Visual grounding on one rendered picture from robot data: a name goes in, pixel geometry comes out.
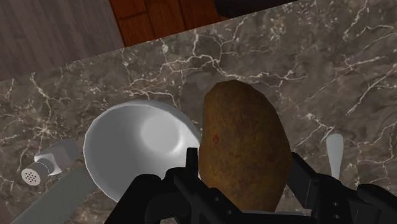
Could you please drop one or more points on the brown potato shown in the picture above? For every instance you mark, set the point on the brown potato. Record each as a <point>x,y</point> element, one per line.
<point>245,142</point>

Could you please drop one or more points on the white utensil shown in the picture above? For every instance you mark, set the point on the white utensil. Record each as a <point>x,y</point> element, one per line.
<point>335,152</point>

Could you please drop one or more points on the grey salt shaker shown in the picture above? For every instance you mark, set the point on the grey salt shaker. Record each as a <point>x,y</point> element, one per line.
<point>46,163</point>

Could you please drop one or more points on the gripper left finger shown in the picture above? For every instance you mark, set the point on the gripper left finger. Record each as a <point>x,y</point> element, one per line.
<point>173,198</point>

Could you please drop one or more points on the grey flat utensil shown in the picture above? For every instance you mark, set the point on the grey flat utensil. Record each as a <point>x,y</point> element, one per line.
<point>55,200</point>

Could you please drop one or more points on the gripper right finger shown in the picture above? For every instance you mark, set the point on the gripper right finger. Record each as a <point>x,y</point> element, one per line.
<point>335,201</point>

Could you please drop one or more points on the white bowl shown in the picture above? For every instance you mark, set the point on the white bowl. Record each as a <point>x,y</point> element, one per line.
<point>130,155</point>

